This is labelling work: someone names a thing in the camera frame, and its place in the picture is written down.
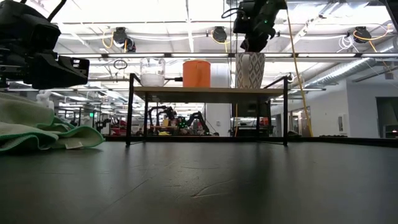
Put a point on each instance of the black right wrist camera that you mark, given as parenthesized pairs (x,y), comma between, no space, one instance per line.
(241,18)

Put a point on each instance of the green microfibre cloth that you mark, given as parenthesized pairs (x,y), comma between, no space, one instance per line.
(31,124)

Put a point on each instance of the wooden shelf with black legs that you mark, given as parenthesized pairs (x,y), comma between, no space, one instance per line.
(202,93)

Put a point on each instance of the orange plastic mug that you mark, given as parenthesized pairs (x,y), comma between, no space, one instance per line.
(196,74)

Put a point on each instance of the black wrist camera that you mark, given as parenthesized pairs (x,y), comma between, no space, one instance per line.
(241,18)
(43,34)

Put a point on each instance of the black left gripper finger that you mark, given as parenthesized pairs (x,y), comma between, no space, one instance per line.
(73,74)

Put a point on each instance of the clear glass mug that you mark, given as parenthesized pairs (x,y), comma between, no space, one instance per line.
(152,80)

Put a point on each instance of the black computer case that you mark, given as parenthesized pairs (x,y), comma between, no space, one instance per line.
(248,110)

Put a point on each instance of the background robot workstation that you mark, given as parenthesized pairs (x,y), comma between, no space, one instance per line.
(196,116)

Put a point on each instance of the grey white patterned mug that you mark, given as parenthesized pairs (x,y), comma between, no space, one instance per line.
(250,71)

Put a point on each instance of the black aluminium table frame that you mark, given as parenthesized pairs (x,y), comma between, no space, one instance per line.
(342,140)

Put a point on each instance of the white lumpy object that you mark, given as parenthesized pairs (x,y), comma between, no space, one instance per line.
(45,96)

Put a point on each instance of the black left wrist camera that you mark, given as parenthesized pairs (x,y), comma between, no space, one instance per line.
(43,34)

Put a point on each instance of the white wall dispenser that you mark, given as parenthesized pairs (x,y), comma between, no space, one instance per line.
(343,124)

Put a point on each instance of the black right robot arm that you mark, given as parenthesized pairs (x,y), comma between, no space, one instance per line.
(394,6)

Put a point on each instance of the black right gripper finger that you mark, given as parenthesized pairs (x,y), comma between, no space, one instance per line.
(255,43)

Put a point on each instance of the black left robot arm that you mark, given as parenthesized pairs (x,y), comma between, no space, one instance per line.
(7,18)

